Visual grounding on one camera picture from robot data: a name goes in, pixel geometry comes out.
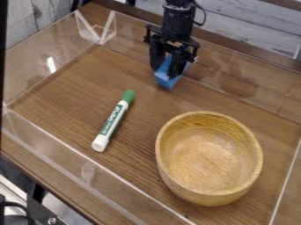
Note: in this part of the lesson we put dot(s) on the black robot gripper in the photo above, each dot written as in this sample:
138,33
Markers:
170,37

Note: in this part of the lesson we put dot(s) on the blue rectangular block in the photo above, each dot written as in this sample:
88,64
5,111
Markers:
160,75

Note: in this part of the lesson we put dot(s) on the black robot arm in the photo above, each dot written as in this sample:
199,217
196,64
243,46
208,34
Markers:
171,37

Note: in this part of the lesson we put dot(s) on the brown wooden bowl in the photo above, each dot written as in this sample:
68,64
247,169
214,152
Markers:
208,158

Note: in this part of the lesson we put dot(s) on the green and white marker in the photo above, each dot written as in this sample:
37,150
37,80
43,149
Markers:
101,138

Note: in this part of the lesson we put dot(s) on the black metal table frame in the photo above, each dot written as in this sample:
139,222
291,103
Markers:
27,204

